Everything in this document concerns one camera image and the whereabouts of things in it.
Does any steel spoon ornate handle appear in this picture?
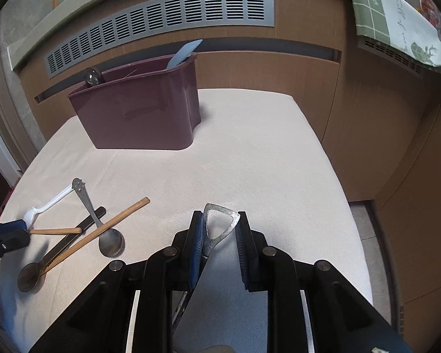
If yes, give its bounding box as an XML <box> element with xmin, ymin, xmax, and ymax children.
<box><xmin>72</xmin><ymin>178</ymin><xmax>125</xmax><ymax>257</ymax></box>

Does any steel spoon triangular handle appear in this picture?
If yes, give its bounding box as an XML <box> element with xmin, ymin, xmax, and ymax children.
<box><xmin>172</xmin><ymin>203</ymin><xmax>240</xmax><ymax>332</ymax></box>

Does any green checked dish towel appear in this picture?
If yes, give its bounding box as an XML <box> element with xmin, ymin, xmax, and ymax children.
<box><xmin>352</xmin><ymin>0</ymin><xmax>441</xmax><ymax>68</ymax></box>

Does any blue plastic spoon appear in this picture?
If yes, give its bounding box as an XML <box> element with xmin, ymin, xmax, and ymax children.
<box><xmin>166</xmin><ymin>39</ymin><xmax>203</xmax><ymax>70</ymax></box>

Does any white tablecloth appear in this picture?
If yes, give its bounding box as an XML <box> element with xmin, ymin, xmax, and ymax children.
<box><xmin>0</xmin><ymin>89</ymin><xmax>373</xmax><ymax>352</ymax></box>

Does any grey ventilation grille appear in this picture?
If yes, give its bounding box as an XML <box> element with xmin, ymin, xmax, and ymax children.
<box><xmin>44</xmin><ymin>0</ymin><xmax>274</xmax><ymax>78</ymax></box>

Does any wooden chopstick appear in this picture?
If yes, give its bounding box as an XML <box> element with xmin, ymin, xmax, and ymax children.
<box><xmin>28</xmin><ymin>227</ymin><xmax>82</xmax><ymax>235</ymax></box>
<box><xmin>41</xmin><ymin>197</ymin><xmax>150</xmax><ymax>276</ymax></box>

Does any maroon plastic utensil holder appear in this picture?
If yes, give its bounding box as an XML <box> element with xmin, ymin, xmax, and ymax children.
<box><xmin>69</xmin><ymin>54</ymin><xmax>201</xmax><ymax>151</ymax></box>

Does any white plastic spoon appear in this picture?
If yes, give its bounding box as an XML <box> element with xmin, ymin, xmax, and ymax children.
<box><xmin>22</xmin><ymin>185</ymin><xmax>74</xmax><ymax>228</ymax></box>

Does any wooden kitchen cabinet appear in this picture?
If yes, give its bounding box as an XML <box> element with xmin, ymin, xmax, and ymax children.
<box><xmin>17</xmin><ymin>0</ymin><xmax>441</xmax><ymax>352</ymax></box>

